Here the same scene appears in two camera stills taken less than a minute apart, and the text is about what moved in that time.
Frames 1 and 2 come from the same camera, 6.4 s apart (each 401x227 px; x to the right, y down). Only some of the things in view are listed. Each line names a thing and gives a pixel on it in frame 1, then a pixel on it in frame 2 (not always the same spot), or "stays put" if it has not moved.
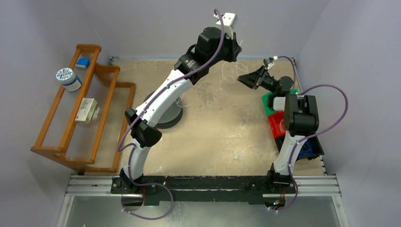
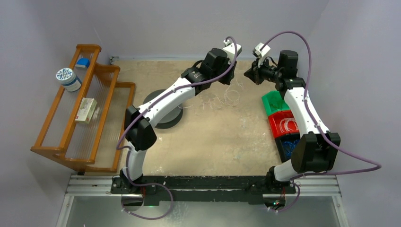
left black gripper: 235,48 → 226,81
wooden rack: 85,123 stays put
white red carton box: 86,109 stays put
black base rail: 204,188 stays put
